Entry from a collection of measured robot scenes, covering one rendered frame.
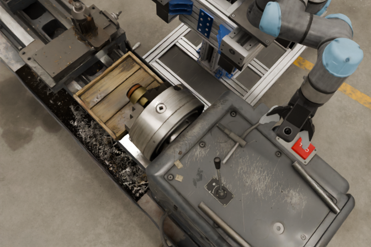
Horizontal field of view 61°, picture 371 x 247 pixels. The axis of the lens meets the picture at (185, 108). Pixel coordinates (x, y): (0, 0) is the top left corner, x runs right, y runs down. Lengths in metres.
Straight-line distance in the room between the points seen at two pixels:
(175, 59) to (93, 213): 1.24
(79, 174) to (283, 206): 1.63
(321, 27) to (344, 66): 0.13
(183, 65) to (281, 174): 1.47
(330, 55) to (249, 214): 0.57
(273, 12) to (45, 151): 2.04
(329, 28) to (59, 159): 2.05
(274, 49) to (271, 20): 1.83
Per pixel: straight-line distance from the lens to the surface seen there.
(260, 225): 1.08
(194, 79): 2.35
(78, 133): 1.89
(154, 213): 1.76
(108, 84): 1.59
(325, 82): 0.77
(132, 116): 1.27
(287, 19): 0.80
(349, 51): 0.75
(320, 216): 1.16
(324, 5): 1.37
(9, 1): 1.94
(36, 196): 2.47
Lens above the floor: 2.30
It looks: 68 degrees down
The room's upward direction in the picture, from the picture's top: 10 degrees clockwise
